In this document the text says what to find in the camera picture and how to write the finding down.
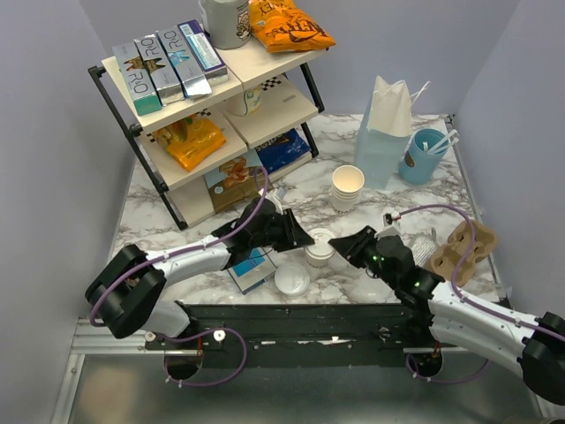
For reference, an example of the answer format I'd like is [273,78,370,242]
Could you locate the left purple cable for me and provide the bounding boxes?
[89,165,269,389]

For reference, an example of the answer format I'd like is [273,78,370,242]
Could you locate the orange chip bag top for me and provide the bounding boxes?
[249,0,335,53]

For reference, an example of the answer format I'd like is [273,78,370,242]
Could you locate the brown cardboard cup carrier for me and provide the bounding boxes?
[425,220,498,287]

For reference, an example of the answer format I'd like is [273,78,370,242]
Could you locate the single white lid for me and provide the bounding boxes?
[305,228,335,259]

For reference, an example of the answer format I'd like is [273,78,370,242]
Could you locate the blue R.O carton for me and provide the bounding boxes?
[156,26,212,98]

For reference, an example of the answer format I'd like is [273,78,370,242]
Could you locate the white bowl on shelf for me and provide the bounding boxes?
[225,85,262,117]

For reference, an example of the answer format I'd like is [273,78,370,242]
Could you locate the brown and blue snack bag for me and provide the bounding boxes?
[205,149,265,213]

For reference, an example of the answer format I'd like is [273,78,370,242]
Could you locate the silver R.O carton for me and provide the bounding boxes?
[134,34,185,106]

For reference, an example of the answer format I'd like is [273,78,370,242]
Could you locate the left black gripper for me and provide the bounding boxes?
[252,211,314,255]

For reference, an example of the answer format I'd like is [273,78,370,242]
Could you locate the blue cup with stirrers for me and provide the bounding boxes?
[399,128,458,186]

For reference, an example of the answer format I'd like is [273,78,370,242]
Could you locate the light blue paper bag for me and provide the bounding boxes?
[354,76,430,190]

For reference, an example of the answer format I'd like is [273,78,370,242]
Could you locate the stack of white lids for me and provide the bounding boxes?
[275,263,311,296]

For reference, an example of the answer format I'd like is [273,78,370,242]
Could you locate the black and cream shelf rack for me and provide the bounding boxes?
[88,40,324,230]

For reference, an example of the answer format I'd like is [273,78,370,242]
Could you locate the yellow snack bag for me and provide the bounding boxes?
[153,115,226,172]

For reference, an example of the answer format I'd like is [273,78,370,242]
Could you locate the blue razor package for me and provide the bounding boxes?
[228,248,276,295]

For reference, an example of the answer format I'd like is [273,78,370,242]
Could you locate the single paper cup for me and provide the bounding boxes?
[305,251,334,269]

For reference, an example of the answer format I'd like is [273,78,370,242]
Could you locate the grey printed mug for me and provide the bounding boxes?
[199,0,251,49]

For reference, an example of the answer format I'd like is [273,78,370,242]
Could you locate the blue chip bag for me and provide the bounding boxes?
[255,129,310,173]

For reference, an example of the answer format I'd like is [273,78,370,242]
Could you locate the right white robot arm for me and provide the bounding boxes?
[328,226,564,405]

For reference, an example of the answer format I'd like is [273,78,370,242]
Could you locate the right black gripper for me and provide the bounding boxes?
[328,225,398,289]

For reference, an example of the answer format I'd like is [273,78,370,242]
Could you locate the teal R.O carton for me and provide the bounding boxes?
[112,42,162,116]

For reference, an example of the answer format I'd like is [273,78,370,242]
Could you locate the purple and white box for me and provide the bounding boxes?
[177,19,229,87]

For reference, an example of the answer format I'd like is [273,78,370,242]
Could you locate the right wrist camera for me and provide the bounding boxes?
[377,211,401,239]

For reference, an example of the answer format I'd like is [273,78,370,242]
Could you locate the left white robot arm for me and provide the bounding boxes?
[85,199,314,349]

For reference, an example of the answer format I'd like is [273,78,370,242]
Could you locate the stack of paper cups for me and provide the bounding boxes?
[330,165,365,213]

